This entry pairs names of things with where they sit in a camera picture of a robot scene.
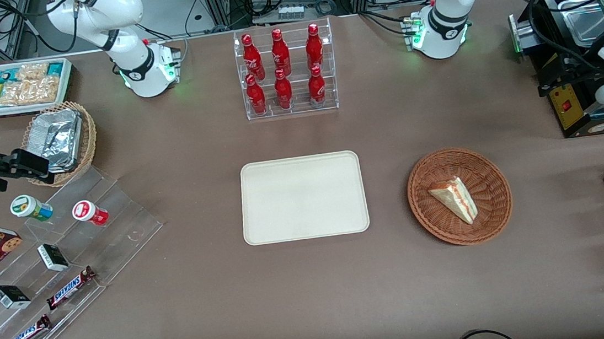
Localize triangle sandwich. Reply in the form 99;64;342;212
427;175;478;228

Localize light wicker basket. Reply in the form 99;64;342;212
18;99;102;190

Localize cream plastic tray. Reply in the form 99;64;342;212
237;149;371;247

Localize brown wicker basket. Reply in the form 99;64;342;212
404;143;517;251

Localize aluminium foil containers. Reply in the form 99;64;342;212
25;107;87;176

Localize green lid cup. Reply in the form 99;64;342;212
9;192;55;225

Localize red lid cup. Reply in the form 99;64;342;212
71;198;110;229

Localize clear cracker bag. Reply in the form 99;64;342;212
15;62;51;83
0;77;62;108

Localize small black box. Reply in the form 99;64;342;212
37;242;70;274
0;283;32;311

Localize white snack bin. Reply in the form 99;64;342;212
0;57;77;118

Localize clear acrylic stepped display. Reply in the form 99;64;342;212
0;160;175;339

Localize red cola bottle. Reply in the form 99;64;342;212
245;73;268;116
270;28;292;77
241;33;266;82
307;64;328;107
303;23;325;71
272;68;295;111

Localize clear acrylic bottle rack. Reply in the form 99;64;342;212
231;17;340;122

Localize white power strip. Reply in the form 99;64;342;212
276;4;306;21

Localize steel food pan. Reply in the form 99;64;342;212
563;7;604;49

